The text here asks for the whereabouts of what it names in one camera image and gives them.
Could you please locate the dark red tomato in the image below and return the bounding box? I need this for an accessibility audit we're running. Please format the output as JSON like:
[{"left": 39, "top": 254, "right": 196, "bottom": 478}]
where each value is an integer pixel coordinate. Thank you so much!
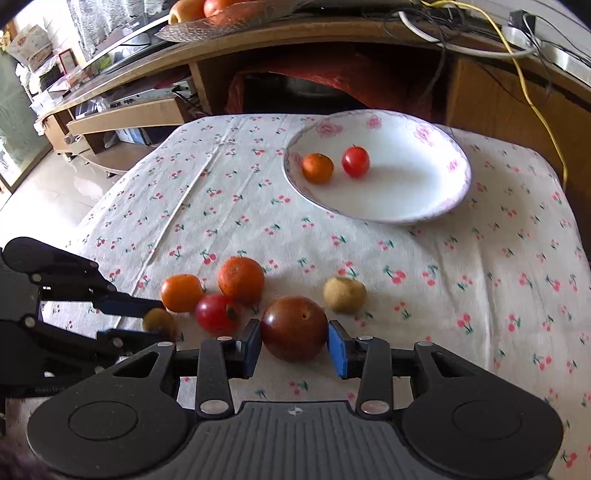
[{"left": 260, "top": 296, "right": 329, "bottom": 363}]

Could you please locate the white cable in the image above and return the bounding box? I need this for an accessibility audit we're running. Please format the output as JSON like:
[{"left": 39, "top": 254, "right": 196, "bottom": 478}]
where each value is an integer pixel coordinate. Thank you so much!
[{"left": 398, "top": 10, "right": 534, "bottom": 60}]

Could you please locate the red plastic sheet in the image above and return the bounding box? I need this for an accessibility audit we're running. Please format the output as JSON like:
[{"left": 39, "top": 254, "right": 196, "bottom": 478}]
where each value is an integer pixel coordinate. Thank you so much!
[{"left": 226, "top": 60, "right": 439, "bottom": 121}]

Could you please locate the cherry print tablecloth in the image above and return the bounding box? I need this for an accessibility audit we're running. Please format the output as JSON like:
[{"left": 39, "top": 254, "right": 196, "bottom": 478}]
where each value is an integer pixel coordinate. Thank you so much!
[{"left": 65, "top": 113, "right": 591, "bottom": 472}]

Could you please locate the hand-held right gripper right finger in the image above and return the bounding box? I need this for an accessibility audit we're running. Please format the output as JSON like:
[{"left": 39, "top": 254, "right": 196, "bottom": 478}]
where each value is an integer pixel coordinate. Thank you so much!
[{"left": 327, "top": 322, "right": 481, "bottom": 417}]

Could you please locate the metal pot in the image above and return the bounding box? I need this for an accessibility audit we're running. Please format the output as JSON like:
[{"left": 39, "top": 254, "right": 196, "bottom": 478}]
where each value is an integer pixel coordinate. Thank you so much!
[{"left": 285, "top": 78, "right": 339, "bottom": 99}]

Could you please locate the wooden pull-out shelf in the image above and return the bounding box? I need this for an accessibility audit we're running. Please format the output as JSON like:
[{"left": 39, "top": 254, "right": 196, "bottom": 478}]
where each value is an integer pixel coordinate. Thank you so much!
[{"left": 66, "top": 97, "right": 191, "bottom": 138}]

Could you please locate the black power adapter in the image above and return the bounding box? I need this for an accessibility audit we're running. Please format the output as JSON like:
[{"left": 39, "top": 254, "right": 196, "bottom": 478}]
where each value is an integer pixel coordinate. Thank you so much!
[{"left": 508, "top": 11, "right": 537, "bottom": 33}]

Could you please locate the wooden cabinet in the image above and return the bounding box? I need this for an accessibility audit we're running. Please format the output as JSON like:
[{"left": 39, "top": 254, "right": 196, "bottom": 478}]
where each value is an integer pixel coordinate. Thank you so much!
[{"left": 37, "top": 0, "right": 591, "bottom": 204}]

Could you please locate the small brown kiwi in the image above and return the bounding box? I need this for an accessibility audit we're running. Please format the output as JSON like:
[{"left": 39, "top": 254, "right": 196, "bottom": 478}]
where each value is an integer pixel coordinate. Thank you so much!
[{"left": 142, "top": 308, "right": 177, "bottom": 341}]

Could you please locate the black monitor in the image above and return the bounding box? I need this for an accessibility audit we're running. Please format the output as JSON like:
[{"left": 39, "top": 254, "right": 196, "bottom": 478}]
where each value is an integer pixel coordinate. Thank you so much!
[{"left": 83, "top": 14, "right": 185, "bottom": 70}]

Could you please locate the glass fruit dish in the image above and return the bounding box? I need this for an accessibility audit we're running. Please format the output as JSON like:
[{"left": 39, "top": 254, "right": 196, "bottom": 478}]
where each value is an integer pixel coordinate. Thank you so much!
[{"left": 156, "top": 9, "right": 296, "bottom": 44}]

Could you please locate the white modem box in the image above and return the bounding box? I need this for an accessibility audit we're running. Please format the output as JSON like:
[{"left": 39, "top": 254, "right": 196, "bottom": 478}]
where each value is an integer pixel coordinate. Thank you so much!
[{"left": 538, "top": 39, "right": 591, "bottom": 88}]

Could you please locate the white lace cloth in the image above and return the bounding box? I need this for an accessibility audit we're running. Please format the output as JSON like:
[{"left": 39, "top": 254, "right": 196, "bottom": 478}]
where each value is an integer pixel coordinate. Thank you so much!
[{"left": 67, "top": 0, "right": 160, "bottom": 54}]

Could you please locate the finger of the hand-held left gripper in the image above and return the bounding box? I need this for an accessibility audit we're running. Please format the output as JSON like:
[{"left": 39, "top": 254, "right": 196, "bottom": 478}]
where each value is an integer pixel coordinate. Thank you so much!
[
  {"left": 22, "top": 315, "right": 177, "bottom": 368},
  {"left": 32, "top": 249, "right": 166, "bottom": 320}
]

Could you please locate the small red tomato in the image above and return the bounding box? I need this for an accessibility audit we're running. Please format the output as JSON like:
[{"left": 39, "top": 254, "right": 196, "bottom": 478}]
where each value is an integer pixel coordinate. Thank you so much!
[{"left": 341, "top": 145, "right": 371, "bottom": 178}]

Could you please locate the yellow red apple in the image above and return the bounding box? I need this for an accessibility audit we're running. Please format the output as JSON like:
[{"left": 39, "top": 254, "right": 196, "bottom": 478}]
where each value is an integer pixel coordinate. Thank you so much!
[{"left": 168, "top": 0, "right": 206, "bottom": 25}]

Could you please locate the silver media player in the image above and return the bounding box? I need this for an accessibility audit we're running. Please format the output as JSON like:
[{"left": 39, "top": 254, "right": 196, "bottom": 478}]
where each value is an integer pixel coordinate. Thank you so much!
[{"left": 110, "top": 79, "right": 195, "bottom": 110}]

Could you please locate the cardboard box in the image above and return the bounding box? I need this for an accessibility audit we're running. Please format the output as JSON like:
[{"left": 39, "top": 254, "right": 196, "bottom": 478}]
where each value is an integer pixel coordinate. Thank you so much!
[{"left": 6, "top": 24, "right": 54, "bottom": 64}]

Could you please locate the yellow cable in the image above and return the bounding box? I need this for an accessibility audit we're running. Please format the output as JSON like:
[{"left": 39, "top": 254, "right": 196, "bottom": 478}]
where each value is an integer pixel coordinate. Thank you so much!
[{"left": 418, "top": 0, "right": 568, "bottom": 190}]

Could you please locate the white floral bowl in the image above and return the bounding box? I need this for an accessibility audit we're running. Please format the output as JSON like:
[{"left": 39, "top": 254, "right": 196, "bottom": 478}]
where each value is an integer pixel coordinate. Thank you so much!
[{"left": 283, "top": 110, "right": 472, "bottom": 225}]

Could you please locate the large orange tangerine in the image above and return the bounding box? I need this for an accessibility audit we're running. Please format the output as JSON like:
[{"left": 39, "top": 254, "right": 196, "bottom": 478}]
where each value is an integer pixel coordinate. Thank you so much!
[{"left": 217, "top": 257, "right": 266, "bottom": 305}]

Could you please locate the white power strip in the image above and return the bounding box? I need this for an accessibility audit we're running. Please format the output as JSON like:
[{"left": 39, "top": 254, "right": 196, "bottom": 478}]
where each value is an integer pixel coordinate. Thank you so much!
[{"left": 501, "top": 25, "right": 540, "bottom": 51}]

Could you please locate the small orange tangerine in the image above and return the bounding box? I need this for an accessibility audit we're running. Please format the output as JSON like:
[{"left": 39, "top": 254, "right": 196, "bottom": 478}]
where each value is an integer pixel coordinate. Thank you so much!
[{"left": 302, "top": 152, "right": 334, "bottom": 185}]

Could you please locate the black cable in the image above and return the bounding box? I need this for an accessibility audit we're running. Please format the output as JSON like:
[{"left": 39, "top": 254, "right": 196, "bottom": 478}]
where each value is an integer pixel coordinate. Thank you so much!
[{"left": 413, "top": 0, "right": 469, "bottom": 116}]

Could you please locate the blue white box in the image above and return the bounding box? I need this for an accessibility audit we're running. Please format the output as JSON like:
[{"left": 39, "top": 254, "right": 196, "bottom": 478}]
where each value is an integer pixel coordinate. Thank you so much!
[{"left": 115, "top": 127, "right": 154, "bottom": 147}]

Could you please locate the large orange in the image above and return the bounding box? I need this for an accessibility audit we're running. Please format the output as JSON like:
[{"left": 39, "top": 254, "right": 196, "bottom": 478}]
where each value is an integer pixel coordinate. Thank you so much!
[{"left": 203, "top": 0, "right": 237, "bottom": 18}]

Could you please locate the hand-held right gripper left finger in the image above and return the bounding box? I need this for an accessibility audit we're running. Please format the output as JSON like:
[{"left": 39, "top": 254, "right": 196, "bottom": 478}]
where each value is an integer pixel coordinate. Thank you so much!
[{"left": 113, "top": 319, "right": 263, "bottom": 419}]

